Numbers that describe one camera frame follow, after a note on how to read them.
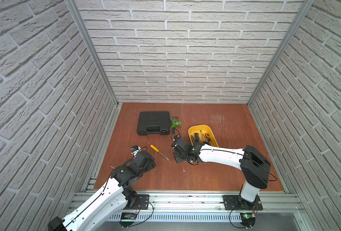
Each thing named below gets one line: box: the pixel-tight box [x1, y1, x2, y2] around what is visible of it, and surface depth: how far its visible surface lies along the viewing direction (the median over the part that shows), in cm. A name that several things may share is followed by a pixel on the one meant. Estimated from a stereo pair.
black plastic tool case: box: [136, 111, 171, 136], surface depth 100 cm
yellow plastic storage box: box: [188, 124, 220, 148], surface depth 100 cm
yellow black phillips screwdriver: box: [194, 132, 200, 143], surface depth 99 cm
